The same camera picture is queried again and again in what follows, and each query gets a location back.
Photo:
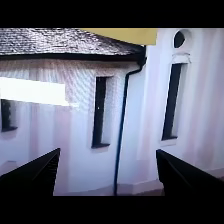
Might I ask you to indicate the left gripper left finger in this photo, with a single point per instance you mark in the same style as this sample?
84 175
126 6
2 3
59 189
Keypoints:
36 176

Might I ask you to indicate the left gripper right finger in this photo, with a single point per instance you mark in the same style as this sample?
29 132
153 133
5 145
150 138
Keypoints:
181 178

